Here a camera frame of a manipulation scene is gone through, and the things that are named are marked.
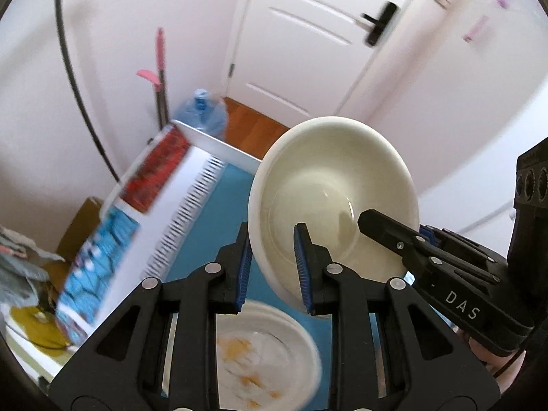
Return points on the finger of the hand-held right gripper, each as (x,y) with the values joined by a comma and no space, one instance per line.
(462,246)
(385,227)

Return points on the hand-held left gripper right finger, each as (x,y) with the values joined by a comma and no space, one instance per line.
(302,269)

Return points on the blue patterned box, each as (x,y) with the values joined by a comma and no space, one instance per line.
(98,265)

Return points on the cardboard box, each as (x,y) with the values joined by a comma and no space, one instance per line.
(79,227)

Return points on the white dish rack tray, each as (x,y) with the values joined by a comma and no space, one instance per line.
(201,141)

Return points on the white door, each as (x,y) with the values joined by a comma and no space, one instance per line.
(299,51)

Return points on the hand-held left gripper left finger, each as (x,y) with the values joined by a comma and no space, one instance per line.
(245,274)

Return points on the blue water bottle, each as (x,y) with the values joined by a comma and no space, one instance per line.
(201,113)

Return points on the red patterned box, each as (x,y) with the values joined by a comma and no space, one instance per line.
(154,171)

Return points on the white plate with yellow print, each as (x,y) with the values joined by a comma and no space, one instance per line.
(265,351)

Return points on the cream deep bowl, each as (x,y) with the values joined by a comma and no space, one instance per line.
(325,171)

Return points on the yellow round pad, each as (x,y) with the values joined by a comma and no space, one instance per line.
(34,329)

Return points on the pink mop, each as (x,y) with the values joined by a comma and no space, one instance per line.
(160,51)

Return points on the person's right hand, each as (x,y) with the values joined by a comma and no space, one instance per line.
(481,353)

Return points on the grey clothes pile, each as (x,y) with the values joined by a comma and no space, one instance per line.
(21,274)

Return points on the teal table cloth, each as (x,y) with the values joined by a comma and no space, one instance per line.
(222,205)

